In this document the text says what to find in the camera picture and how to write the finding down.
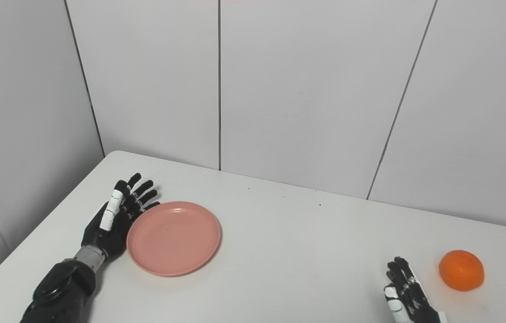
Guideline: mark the pink round plate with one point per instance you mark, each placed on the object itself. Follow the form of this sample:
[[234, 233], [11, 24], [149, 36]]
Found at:
[[174, 237]]

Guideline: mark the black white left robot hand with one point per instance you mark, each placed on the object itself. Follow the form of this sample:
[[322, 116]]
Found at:
[[109, 215]]

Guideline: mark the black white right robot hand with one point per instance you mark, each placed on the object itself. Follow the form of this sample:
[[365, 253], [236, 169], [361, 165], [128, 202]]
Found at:
[[407, 300]]

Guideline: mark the orange fruit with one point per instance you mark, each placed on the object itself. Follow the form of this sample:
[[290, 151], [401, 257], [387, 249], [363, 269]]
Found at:
[[461, 270]]

